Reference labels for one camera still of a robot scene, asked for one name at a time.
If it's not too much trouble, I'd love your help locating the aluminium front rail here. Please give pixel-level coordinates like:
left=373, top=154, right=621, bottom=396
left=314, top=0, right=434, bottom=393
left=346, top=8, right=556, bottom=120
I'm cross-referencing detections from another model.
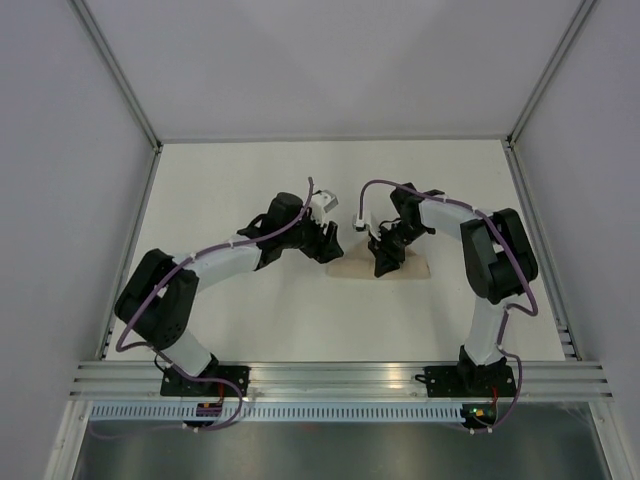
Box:
left=68, top=361, right=613, bottom=402

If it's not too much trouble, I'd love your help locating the right aluminium frame post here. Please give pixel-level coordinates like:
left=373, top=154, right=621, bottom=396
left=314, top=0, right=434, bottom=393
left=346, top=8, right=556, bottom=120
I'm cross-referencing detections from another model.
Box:
left=503, top=0, right=600, bottom=148

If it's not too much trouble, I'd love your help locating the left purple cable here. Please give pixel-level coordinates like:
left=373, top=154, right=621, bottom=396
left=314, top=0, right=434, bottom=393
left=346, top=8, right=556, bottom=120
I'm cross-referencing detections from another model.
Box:
left=89, top=175, right=316, bottom=440

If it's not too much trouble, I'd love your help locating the aluminium frame post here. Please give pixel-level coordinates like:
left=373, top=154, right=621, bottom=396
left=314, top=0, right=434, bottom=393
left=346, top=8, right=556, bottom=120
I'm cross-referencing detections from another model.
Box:
left=503, top=0, right=600, bottom=148
left=67, top=0, right=162, bottom=153

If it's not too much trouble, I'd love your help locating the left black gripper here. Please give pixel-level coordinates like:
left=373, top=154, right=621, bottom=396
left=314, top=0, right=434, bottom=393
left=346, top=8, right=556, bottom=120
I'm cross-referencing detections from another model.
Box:
left=282, top=207, right=343, bottom=265

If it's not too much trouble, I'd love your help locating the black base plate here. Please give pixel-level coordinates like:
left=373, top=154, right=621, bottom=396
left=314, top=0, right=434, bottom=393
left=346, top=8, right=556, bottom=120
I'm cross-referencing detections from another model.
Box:
left=160, top=365, right=250, bottom=398
left=413, top=366, right=516, bottom=399

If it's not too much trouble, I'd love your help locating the beige cloth napkin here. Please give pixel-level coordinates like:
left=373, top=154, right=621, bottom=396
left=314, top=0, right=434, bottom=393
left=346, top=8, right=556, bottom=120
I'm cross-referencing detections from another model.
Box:
left=326, top=241, right=431, bottom=281

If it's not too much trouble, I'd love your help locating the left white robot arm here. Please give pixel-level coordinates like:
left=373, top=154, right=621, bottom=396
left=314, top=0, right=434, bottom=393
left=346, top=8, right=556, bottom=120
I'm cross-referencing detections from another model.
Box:
left=114, top=190, right=344, bottom=396

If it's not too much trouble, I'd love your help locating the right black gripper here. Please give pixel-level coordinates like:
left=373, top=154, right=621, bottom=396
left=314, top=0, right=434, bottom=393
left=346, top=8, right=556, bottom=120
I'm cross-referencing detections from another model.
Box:
left=367, top=221, right=428, bottom=278

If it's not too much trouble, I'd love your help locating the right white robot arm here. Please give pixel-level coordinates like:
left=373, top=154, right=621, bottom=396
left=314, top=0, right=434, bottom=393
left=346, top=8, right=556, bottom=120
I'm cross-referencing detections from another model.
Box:
left=354, top=183, right=539, bottom=398

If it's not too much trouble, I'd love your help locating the white slotted cable duct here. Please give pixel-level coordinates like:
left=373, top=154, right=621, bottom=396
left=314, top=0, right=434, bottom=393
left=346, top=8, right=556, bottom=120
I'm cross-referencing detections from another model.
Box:
left=90, top=401, right=463, bottom=423

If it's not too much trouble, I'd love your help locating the left aluminium frame post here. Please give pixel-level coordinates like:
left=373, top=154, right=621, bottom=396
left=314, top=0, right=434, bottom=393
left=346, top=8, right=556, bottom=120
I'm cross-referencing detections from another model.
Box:
left=67, top=0, right=162, bottom=153

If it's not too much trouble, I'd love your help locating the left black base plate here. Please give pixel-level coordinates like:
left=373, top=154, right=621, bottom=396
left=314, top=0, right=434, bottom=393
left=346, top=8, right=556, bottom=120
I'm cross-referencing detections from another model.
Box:
left=160, top=365, right=250, bottom=398

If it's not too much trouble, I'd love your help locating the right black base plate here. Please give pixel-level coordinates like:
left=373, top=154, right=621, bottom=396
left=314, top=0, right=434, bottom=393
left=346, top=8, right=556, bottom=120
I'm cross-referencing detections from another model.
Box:
left=413, top=366, right=516, bottom=399

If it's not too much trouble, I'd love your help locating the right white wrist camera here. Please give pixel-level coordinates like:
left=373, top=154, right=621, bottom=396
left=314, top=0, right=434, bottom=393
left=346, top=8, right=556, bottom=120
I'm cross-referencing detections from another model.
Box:
left=352, top=210, right=381, bottom=240

